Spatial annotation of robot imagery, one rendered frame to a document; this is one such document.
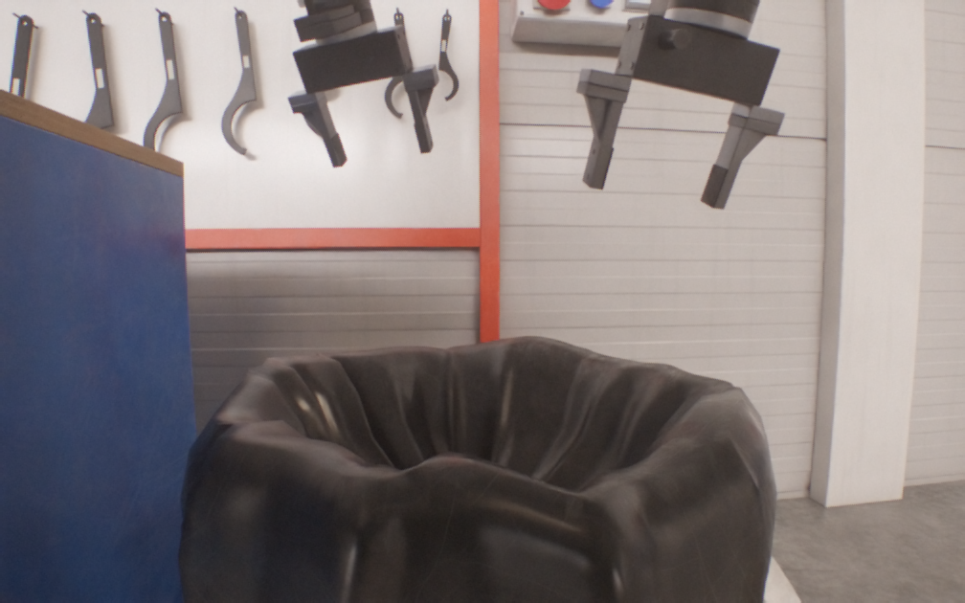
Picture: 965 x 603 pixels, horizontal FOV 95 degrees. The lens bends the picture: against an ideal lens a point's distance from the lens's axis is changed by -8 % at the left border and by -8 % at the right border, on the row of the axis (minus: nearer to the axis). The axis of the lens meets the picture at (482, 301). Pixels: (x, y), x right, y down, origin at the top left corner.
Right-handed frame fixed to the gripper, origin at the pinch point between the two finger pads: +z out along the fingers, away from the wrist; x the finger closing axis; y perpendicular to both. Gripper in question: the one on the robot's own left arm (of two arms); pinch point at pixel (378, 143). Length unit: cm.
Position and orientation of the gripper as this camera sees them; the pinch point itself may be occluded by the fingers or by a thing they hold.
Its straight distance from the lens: 68.3
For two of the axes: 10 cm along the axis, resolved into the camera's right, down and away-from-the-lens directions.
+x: -9.8, 1.0, 1.6
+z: 1.7, 7.9, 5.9
